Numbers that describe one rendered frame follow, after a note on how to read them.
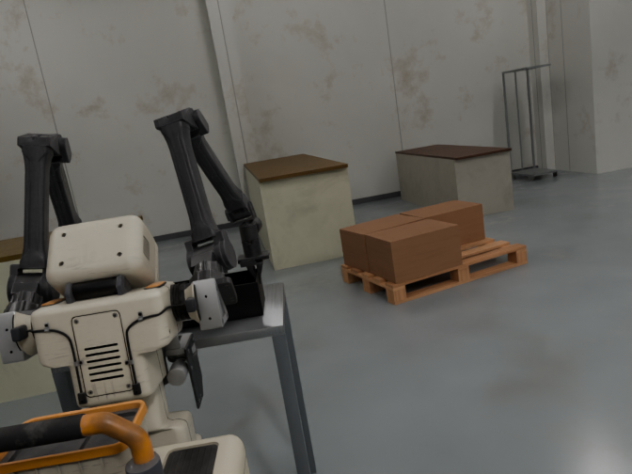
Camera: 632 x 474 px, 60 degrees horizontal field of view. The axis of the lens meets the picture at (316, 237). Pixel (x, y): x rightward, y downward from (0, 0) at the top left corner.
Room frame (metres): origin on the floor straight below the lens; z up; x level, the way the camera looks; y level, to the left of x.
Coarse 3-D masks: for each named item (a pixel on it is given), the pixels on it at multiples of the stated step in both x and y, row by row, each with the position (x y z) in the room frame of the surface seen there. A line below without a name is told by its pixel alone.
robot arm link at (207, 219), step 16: (176, 112) 1.40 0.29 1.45; (160, 128) 1.40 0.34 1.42; (176, 128) 1.39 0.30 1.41; (192, 128) 1.48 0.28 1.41; (176, 144) 1.38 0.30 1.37; (176, 160) 1.37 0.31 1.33; (192, 160) 1.38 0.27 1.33; (192, 176) 1.35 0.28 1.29; (192, 192) 1.34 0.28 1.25; (192, 208) 1.33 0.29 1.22; (208, 208) 1.36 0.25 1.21; (192, 224) 1.32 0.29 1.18; (208, 224) 1.32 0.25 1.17; (192, 240) 1.31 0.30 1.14; (208, 240) 1.35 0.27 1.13; (224, 240) 1.30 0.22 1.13; (192, 256) 1.30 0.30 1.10; (224, 256) 1.28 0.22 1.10; (192, 272) 1.29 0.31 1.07
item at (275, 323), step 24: (264, 288) 1.95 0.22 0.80; (264, 312) 1.68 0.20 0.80; (288, 312) 1.96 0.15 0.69; (216, 336) 1.54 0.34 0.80; (240, 336) 1.54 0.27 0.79; (264, 336) 1.54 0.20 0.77; (288, 336) 1.95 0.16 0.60; (288, 360) 1.54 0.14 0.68; (72, 384) 1.55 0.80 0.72; (288, 384) 1.54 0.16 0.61; (72, 408) 1.52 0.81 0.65; (288, 408) 1.54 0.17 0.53; (312, 456) 1.95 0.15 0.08
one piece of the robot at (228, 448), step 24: (0, 432) 0.75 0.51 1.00; (24, 432) 0.75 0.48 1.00; (48, 432) 0.75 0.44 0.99; (72, 432) 0.75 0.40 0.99; (96, 432) 0.75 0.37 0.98; (120, 432) 0.75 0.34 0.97; (144, 432) 0.77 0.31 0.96; (144, 456) 0.75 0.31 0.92; (168, 456) 0.93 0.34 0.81; (192, 456) 0.92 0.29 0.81; (216, 456) 0.90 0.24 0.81; (240, 456) 0.92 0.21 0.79
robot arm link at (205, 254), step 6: (198, 246) 1.32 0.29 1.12; (204, 246) 1.31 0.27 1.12; (210, 246) 1.30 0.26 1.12; (198, 252) 1.30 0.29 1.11; (204, 252) 1.29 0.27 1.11; (210, 252) 1.27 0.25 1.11; (192, 258) 1.28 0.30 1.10; (198, 258) 1.27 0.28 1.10; (204, 258) 1.26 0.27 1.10; (210, 258) 1.26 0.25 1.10; (192, 264) 1.26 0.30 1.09
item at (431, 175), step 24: (408, 168) 7.55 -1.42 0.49; (432, 168) 6.70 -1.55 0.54; (456, 168) 6.04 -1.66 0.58; (480, 168) 6.08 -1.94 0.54; (504, 168) 6.13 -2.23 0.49; (408, 192) 7.67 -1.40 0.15; (432, 192) 6.79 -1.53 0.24; (456, 192) 6.06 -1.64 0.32; (480, 192) 6.08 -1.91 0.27; (504, 192) 6.12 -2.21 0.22
